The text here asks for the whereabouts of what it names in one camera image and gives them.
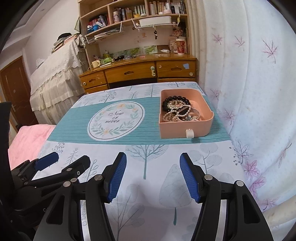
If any wooden desk with drawers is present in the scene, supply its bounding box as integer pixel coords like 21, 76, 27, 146
79, 54, 199, 93

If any lace covered cabinet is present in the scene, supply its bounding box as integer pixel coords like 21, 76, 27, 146
30, 40, 89, 125

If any white floral curtain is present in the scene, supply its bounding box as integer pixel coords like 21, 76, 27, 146
187, 0, 296, 241

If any brown wooden door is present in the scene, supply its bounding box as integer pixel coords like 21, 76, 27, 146
1, 56, 38, 129

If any wooden bookshelf hutch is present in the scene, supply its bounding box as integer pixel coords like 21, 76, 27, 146
78, 1, 190, 69

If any red white mug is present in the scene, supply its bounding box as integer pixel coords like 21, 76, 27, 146
176, 39, 186, 55

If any small pearl necklace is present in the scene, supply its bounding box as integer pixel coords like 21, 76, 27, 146
162, 104, 192, 123

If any tree print bed sheet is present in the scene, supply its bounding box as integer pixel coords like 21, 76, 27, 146
36, 82, 244, 240

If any black bead bracelet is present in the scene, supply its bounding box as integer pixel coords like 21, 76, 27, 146
162, 95, 192, 112

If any pink band smart watch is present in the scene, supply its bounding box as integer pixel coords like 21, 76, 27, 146
177, 107, 201, 121

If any white wire shelf basket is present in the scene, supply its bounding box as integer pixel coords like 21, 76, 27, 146
132, 16, 179, 29

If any pink drawer box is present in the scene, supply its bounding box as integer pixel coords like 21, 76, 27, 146
159, 89, 214, 138

